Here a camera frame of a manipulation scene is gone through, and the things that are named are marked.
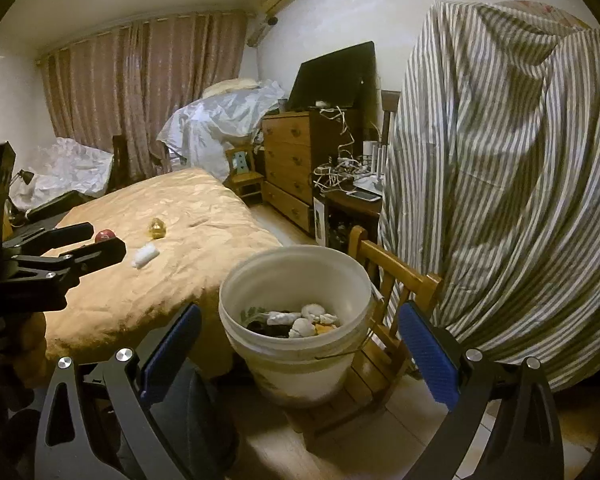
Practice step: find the beige wall duct cover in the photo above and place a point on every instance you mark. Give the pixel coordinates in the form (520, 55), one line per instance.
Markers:
(257, 35)

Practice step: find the orange white snack packet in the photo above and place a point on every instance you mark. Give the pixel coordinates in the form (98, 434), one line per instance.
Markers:
(322, 329)

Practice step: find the yellow crumpled wrapper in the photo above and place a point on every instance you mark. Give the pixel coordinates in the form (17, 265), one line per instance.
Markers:
(156, 227)

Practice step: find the red round can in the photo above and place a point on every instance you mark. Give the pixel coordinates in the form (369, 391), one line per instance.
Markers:
(106, 235)

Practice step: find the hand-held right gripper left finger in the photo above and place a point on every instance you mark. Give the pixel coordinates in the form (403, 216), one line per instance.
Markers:
(172, 355)

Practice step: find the wall security camera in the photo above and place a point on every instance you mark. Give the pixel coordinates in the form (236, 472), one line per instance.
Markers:
(271, 21)

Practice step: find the black packet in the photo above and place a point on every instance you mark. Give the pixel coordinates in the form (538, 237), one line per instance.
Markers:
(267, 329)

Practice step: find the white pillow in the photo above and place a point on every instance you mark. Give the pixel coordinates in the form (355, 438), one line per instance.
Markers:
(230, 86)

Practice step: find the wooden dresser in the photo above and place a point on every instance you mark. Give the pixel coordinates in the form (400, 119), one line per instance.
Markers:
(287, 160)

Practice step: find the smartphone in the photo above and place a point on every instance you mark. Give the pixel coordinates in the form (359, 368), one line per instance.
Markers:
(362, 195)

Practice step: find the white plastic cover sheet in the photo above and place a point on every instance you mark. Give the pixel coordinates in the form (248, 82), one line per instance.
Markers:
(220, 120)
(65, 170)

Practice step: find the white router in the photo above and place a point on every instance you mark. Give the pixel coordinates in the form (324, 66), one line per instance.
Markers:
(375, 160)

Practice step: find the black desk lamp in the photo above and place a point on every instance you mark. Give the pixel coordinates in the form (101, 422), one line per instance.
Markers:
(24, 177)

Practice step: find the striped grey white cloth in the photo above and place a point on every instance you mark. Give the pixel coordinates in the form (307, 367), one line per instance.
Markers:
(505, 185)

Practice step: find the white plastic bucket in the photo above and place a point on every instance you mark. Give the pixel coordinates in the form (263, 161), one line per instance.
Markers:
(295, 280)

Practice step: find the black television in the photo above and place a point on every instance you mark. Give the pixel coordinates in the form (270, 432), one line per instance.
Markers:
(335, 77)

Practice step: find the dark wooden side table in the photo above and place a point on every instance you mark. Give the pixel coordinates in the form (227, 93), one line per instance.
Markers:
(350, 220)

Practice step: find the white framed board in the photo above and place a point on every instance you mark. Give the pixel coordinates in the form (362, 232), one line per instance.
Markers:
(320, 220)

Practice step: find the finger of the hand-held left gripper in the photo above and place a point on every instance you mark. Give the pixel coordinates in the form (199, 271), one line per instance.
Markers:
(95, 254)
(55, 237)

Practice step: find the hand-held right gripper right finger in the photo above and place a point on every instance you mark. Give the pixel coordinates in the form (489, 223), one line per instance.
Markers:
(425, 355)

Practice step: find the tan bed blanket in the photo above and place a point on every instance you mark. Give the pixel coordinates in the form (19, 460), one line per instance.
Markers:
(180, 230)

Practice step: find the brown curtains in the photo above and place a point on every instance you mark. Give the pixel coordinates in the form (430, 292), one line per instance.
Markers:
(145, 75)

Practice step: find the small wooden chair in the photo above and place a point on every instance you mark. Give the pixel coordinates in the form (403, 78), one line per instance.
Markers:
(242, 172)

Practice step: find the tall wooden chair back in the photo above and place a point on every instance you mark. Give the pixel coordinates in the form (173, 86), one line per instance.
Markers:
(390, 110)

